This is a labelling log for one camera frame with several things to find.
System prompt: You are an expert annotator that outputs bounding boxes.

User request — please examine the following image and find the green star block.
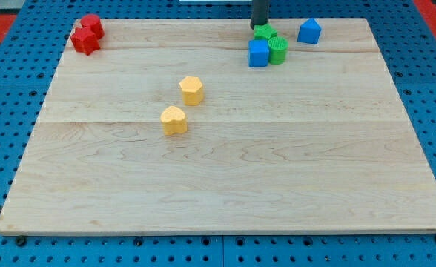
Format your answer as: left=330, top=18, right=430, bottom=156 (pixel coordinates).
left=254, top=24, right=278, bottom=41

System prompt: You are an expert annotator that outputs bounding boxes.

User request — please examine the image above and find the yellow heart block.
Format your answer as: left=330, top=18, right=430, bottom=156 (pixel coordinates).
left=160, top=106, right=188, bottom=135

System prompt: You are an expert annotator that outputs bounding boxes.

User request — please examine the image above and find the yellow hexagon block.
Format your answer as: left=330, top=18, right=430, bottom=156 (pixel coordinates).
left=179, top=76, right=204, bottom=106

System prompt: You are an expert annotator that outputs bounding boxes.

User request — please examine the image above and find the light wooden board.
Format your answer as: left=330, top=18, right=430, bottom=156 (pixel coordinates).
left=0, top=18, right=436, bottom=236

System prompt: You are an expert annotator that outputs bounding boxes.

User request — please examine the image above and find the blue cube block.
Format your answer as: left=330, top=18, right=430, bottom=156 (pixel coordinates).
left=248, top=39, right=269, bottom=67

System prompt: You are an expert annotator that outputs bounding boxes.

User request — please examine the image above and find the green cylinder block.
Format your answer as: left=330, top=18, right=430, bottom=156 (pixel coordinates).
left=268, top=36, right=288, bottom=65

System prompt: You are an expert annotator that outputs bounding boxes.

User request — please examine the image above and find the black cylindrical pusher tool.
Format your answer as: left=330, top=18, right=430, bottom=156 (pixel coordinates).
left=250, top=0, right=270, bottom=29

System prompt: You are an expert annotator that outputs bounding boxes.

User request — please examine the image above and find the blue triangular prism block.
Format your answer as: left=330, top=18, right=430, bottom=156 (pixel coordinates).
left=297, top=18, right=322, bottom=45

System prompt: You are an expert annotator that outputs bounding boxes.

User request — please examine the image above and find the red star block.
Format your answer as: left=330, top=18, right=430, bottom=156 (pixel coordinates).
left=70, top=27, right=100, bottom=56

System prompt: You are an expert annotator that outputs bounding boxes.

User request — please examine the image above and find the red cylinder block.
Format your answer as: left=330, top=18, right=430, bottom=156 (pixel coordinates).
left=80, top=13, right=105, bottom=39

